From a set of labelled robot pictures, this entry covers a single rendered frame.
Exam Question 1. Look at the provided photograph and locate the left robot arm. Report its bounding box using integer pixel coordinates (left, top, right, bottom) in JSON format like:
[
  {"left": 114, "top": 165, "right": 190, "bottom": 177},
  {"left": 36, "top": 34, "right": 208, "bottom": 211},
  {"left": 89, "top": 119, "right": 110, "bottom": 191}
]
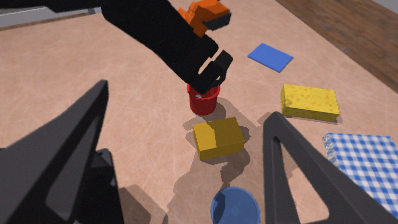
[{"left": 0, "top": 0, "right": 232, "bottom": 224}]

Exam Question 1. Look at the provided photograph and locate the yellow sponge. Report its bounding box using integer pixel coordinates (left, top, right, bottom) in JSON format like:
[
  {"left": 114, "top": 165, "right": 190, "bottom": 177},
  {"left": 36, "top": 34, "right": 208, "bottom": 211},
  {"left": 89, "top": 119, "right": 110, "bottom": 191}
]
[{"left": 281, "top": 84, "right": 340, "bottom": 122}]

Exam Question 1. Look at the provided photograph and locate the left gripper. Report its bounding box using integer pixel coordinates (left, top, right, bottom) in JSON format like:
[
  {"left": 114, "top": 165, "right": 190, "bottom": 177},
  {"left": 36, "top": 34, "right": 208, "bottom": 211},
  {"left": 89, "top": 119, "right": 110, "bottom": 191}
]
[{"left": 145, "top": 0, "right": 233, "bottom": 95}]

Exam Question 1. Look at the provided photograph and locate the blue and white checkered towel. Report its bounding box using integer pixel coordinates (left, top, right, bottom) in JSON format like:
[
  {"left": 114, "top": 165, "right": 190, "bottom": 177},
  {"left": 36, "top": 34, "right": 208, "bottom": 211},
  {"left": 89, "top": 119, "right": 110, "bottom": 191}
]
[{"left": 322, "top": 133, "right": 398, "bottom": 219}]

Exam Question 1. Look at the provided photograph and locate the blue flat rectangular pad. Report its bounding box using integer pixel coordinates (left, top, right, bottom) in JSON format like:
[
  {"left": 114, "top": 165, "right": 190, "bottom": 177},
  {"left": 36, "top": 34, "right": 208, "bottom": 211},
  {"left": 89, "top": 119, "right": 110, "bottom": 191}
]
[{"left": 247, "top": 43, "right": 293, "bottom": 73}]

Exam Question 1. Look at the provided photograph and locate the dark red cup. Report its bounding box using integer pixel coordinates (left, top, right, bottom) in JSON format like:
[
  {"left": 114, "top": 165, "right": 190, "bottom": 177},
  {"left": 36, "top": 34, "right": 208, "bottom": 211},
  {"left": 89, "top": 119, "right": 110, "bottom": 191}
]
[{"left": 187, "top": 84, "right": 220, "bottom": 116}]

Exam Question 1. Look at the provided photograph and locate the blue round coaster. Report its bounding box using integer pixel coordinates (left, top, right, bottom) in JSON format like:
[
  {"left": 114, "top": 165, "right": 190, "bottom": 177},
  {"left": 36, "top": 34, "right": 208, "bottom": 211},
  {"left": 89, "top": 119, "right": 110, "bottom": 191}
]
[{"left": 211, "top": 187, "right": 260, "bottom": 224}]

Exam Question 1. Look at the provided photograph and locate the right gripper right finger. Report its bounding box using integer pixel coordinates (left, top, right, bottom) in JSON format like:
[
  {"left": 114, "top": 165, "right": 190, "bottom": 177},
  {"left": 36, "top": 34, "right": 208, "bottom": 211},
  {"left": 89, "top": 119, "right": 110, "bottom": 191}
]
[{"left": 263, "top": 111, "right": 398, "bottom": 224}]

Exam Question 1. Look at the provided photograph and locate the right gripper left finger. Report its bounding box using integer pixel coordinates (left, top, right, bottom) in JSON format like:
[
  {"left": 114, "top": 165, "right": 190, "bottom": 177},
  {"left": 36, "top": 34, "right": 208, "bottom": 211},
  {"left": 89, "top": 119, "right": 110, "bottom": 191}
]
[{"left": 0, "top": 79, "right": 109, "bottom": 224}]

